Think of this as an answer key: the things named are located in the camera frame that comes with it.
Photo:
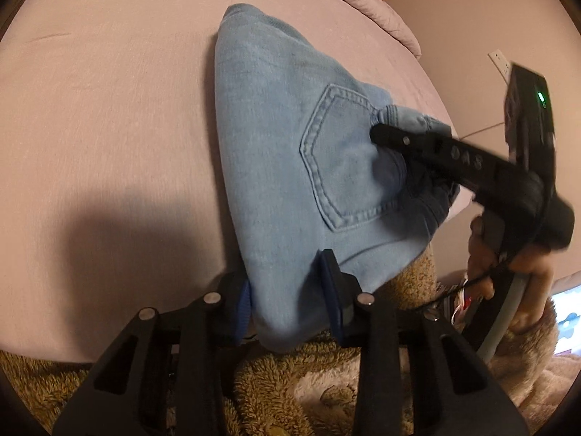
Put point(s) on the pink bed sheet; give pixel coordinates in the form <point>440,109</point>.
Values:
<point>112,187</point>

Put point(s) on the white wall outlet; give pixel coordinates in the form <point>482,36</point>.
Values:
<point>501,64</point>

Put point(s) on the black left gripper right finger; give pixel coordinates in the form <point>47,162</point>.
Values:
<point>453,392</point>

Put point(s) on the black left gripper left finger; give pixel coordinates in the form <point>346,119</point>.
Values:
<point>163,373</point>

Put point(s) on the person's right hand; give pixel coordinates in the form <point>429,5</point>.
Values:
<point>484,272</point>

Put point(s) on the light blue denim jeans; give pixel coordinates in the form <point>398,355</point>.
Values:
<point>302,174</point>

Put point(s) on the brown fuzzy robe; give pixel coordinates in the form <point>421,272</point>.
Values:
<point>313,389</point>

